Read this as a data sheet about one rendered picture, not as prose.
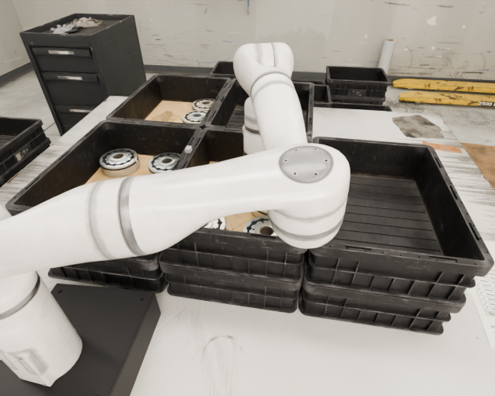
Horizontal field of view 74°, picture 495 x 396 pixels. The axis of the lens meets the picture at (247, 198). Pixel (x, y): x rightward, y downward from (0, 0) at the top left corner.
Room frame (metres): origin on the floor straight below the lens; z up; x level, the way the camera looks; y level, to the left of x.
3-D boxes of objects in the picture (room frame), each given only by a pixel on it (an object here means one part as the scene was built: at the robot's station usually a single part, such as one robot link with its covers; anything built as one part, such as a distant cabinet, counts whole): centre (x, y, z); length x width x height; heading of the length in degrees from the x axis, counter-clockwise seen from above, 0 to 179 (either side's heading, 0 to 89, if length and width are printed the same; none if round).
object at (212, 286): (0.61, 0.01, 0.76); 0.40 x 0.30 x 0.12; 170
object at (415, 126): (1.29, -0.73, 0.71); 0.22 x 0.19 x 0.01; 172
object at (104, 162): (0.78, 0.36, 0.86); 0.10 x 0.10 x 0.01
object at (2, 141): (1.41, 1.24, 0.37); 0.40 x 0.30 x 0.45; 172
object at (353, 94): (2.29, -0.75, 0.37); 0.40 x 0.30 x 0.45; 82
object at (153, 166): (0.76, 0.22, 0.86); 0.10 x 0.10 x 0.01
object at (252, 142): (0.62, -0.03, 1.03); 0.11 x 0.09 x 0.06; 175
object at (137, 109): (1.05, 0.24, 0.87); 0.40 x 0.30 x 0.11; 170
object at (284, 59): (0.60, -0.04, 1.12); 0.09 x 0.07 x 0.15; 97
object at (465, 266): (0.56, -0.29, 0.92); 0.40 x 0.30 x 0.02; 170
